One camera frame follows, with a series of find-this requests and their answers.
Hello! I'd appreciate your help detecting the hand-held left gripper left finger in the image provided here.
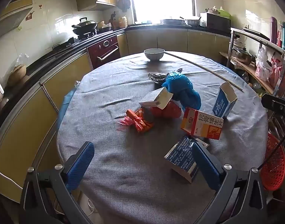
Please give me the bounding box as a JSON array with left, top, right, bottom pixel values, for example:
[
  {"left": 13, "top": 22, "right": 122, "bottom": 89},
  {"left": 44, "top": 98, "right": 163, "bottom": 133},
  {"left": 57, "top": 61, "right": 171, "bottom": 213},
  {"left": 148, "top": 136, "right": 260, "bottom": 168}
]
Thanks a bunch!
[{"left": 19, "top": 141, "right": 95, "bottom": 224}]

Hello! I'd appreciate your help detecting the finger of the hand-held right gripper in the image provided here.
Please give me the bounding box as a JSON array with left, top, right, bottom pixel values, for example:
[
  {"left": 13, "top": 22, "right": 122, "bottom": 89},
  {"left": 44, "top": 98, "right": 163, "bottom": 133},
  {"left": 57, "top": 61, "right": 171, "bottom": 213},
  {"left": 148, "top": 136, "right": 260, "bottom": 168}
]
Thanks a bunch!
[{"left": 261, "top": 94, "right": 285, "bottom": 117}]

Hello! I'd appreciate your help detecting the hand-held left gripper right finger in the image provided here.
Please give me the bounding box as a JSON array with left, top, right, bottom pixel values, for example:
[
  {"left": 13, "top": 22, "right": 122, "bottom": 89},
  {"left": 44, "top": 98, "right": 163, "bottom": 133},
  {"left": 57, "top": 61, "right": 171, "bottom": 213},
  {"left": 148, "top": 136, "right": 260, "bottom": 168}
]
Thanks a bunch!
[{"left": 191, "top": 141, "right": 268, "bottom": 224}]

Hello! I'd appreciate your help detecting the dark blue printed box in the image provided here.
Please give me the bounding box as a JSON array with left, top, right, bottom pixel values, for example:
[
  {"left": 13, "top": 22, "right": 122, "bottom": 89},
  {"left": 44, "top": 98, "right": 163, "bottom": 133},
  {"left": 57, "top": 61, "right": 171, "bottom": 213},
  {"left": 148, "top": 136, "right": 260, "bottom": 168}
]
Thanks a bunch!
[{"left": 164, "top": 136, "right": 210, "bottom": 183}]

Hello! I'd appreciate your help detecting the orange and white box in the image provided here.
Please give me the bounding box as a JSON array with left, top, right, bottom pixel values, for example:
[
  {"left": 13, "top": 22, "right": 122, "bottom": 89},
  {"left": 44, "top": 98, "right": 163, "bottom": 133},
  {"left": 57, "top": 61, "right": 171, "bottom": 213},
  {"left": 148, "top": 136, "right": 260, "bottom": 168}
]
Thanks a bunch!
[{"left": 180, "top": 107, "right": 224, "bottom": 140}]

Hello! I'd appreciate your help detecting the blue and white box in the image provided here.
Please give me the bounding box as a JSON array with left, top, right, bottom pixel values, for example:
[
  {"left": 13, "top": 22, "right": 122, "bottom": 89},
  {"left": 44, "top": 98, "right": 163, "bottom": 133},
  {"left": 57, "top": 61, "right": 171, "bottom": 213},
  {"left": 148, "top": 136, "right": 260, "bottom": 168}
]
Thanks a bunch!
[{"left": 212, "top": 82, "right": 238, "bottom": 119}]

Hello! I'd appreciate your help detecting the red plastic basket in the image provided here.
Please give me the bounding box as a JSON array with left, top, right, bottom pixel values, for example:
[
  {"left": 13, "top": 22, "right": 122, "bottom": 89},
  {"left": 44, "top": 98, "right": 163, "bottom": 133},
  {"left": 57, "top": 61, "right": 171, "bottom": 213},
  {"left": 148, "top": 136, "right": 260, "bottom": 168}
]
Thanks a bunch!
[{"left": 259, "top": 133, "right": 285, "bottom": 191}]

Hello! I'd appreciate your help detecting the red plastic bag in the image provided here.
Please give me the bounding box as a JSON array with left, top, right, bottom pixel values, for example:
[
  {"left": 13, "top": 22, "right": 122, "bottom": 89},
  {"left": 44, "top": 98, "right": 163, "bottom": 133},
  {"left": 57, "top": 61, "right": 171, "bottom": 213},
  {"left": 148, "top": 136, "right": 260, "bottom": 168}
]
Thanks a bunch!
[{"left": 150, "top": 100, "right": 182, "bottom": 119}]

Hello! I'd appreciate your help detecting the orange candy wrapper bundle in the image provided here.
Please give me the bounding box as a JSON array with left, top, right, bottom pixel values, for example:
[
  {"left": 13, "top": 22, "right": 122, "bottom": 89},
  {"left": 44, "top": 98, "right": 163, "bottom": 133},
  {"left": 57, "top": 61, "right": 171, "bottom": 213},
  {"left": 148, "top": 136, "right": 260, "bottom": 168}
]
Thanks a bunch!
[{"left": 117, "top": 108, "right": 154, "bottom": 133}]

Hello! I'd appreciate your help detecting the small white carton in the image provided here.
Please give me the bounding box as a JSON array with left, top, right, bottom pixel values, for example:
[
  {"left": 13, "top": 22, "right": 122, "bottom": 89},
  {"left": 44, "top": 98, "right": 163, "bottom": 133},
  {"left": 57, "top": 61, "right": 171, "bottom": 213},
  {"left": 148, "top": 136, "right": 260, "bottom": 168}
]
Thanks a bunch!
[{"left": 139, "top": 87, "right": 174, "bottom": 110}]

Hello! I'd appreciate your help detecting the blue plastic bag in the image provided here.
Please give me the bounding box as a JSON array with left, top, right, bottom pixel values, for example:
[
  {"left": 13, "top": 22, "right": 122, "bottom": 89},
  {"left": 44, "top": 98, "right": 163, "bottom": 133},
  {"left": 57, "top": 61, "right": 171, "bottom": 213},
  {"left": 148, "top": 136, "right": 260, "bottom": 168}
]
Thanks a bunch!
[{"left": 162, "top": 72, "right": 202, "bottom": 110}]

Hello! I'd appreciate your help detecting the silver foil wrapper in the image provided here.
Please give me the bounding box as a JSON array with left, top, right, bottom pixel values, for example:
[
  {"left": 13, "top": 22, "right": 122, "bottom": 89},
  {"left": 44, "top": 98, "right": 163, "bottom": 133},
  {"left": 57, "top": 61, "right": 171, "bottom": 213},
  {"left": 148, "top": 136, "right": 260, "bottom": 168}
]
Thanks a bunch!
[{"left": 148, "top": 68, "right": 183, "bottom": 84}]

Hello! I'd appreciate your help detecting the pink hanging plastic bag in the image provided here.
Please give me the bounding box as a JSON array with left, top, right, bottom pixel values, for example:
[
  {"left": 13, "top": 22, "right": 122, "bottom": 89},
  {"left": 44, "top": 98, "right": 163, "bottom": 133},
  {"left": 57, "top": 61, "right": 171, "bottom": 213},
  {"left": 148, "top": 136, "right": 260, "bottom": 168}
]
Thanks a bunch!
[{"left": 270, "top": 58, "right": 284, "bottom": 88}]

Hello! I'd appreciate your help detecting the metal storage rack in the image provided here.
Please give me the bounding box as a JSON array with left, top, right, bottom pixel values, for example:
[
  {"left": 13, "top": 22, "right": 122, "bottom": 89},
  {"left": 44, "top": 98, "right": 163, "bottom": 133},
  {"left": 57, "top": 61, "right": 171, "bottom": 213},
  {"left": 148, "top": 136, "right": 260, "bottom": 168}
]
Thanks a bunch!
[{"left": 227, "top": 27, "right": 285, "bottom": 98}]

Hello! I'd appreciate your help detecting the white hanging plastic bag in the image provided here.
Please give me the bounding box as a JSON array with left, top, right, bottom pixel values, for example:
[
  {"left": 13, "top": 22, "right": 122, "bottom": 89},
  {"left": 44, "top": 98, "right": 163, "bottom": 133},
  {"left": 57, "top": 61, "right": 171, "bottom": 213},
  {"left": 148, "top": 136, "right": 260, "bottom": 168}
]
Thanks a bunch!
[{"left": 255, "top": 47, "right": 274, "bottom": 82}]

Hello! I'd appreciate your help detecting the long thin wooden stick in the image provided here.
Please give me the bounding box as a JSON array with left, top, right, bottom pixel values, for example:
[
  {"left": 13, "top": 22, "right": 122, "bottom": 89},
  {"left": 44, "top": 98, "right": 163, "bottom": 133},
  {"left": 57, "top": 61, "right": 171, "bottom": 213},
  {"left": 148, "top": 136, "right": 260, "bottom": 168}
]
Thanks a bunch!
[{"left": 165, "top": 52, "right": 243, "bottom": 91}]

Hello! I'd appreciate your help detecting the steel pot with lid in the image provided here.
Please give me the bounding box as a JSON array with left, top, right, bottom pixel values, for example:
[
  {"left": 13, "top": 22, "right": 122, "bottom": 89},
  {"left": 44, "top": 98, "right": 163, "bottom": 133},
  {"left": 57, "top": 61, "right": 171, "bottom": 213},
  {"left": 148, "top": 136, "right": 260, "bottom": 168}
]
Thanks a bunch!
[{"left": 236, "top": 47, "right": 256, "bottom": 65}]

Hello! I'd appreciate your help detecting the grey tablecloth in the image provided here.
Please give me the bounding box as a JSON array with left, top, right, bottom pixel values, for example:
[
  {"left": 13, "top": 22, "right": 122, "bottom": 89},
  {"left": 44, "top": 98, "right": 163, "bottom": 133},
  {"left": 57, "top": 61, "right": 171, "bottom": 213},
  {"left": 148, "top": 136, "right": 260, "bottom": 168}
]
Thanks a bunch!
[{"left": 56, "top": 51, "right": 269, "bottom": 224}]

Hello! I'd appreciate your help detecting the yellow base cabinet run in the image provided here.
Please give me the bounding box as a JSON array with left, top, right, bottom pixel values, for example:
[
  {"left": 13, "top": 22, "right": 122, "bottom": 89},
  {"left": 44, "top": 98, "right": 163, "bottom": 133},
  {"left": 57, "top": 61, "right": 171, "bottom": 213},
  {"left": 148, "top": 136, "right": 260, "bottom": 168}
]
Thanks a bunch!
[{"left": 0, "top": 27, "right": 232, "bottom": 203}]

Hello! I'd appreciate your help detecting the stack of white plates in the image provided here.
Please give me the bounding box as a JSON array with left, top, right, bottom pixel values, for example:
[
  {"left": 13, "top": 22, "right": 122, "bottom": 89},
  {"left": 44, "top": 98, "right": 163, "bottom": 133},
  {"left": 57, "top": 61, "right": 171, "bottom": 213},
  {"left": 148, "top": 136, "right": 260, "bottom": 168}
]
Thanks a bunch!
[{"left": 232, "top": 38, "right": 244, "bottom": 49}]

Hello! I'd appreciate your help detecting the black flat tray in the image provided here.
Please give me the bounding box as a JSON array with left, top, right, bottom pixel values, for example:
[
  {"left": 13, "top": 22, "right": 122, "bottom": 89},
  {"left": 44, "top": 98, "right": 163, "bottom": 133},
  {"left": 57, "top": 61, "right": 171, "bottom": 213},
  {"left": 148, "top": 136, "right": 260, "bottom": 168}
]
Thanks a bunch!
[{"left": 243, "top": 27, "right": 270, "bottom": 40}]

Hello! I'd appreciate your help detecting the purple thermos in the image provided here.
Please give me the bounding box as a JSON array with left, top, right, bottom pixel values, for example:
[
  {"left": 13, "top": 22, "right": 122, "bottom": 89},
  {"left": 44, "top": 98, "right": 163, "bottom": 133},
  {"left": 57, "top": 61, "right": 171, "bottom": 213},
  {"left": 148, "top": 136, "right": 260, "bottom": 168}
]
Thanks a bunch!
[{"left": 270, "top": 16, "right": 278, "bottom": 44}]

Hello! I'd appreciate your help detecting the black microwave oven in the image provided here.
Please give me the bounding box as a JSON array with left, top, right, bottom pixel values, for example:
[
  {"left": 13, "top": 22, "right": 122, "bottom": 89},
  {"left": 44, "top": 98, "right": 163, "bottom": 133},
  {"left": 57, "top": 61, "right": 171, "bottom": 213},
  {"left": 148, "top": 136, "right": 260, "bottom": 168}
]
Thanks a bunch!
[{"left": 200, "top": 12, "right": 232, "bottom": 31}]

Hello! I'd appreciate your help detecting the green bag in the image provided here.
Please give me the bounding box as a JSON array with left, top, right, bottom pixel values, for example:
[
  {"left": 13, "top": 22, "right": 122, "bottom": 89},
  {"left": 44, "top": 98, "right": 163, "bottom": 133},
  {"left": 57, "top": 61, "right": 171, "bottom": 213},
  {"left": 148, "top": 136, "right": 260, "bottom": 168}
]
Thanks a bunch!
[{"left": 217, "top": 8, "right": 232, "bottom": 19}]

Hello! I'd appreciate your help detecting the white flowered plate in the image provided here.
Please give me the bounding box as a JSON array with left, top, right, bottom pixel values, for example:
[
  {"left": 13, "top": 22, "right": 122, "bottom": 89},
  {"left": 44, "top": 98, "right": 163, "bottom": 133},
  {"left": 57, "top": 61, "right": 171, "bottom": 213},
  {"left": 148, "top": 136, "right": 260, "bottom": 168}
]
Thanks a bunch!
[{"left": 205, "top": 7, "right": 221, "bottom": 15}]

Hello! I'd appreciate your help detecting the dark red oven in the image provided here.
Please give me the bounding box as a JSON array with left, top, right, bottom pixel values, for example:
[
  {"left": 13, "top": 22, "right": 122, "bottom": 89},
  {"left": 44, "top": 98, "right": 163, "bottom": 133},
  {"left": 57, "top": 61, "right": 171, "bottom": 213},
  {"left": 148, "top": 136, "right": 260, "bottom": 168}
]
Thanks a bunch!
[{"left": 87, "top": 35, "right": 121, "bottom": 69}]

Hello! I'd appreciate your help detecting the white ceramic bowl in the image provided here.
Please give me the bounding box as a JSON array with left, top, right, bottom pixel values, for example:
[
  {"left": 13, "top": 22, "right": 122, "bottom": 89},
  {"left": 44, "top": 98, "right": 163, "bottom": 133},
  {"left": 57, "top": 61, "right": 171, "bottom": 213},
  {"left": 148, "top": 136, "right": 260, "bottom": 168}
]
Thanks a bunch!
[{"left": 144, "top": 48, "right": 166, "bottom": 62}]

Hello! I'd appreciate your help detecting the black gas stove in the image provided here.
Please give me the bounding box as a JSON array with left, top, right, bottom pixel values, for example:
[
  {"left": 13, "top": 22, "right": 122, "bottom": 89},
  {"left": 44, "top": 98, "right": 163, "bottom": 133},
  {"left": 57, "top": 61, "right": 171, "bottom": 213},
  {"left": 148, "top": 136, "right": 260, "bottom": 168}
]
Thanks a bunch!
[{"left": 51, "top": 34, "right": 98, "bottom": 49}]

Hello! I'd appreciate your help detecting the round metal basin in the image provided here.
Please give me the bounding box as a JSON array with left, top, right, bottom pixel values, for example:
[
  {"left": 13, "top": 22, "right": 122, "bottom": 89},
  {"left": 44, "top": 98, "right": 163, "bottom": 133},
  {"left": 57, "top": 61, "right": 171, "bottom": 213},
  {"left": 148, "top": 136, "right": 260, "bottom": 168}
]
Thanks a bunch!
[{"left": 160, "top": 17, "right": 186, "bottom": 26}]

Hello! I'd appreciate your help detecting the black wok with lid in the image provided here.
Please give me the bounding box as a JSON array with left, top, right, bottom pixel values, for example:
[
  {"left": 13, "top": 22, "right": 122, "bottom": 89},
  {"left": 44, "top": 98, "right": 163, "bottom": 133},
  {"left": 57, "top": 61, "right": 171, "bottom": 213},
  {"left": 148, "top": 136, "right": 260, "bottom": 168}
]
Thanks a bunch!
[{"left": 72, "top": 17, "right": 98, "bottom": 36}]

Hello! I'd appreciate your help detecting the window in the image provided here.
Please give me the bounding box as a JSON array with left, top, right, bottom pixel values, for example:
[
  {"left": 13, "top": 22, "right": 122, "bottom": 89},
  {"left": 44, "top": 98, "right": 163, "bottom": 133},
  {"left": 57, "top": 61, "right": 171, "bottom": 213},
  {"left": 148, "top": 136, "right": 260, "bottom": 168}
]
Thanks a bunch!
[{"left": 128, "top": 0, "right": 195, "bottom": 22}]

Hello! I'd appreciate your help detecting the thin black cord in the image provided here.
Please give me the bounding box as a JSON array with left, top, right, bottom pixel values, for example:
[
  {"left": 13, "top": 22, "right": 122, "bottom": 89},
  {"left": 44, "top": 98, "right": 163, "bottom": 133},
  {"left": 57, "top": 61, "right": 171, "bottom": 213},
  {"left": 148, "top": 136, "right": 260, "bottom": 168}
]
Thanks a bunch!
[{"left": 258, "top": 133, "right": 285, "bottom": 170}]

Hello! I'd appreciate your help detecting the metal pan with handle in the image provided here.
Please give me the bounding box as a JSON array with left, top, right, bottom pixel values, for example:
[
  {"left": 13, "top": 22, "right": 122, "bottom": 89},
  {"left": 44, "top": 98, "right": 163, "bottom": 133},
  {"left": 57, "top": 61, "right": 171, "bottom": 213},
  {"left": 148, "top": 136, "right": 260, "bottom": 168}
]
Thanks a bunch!
[{"left": 185, "top": 16, "right": 201, "bottom": 27}]

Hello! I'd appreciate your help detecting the dark wall fan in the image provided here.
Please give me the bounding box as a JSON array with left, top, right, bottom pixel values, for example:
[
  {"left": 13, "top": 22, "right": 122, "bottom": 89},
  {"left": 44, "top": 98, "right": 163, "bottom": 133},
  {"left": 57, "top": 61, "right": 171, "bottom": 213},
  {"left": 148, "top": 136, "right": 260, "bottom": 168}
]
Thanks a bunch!
[{"left": 117, "top": 0, "right": 131, "bottom": 13}]

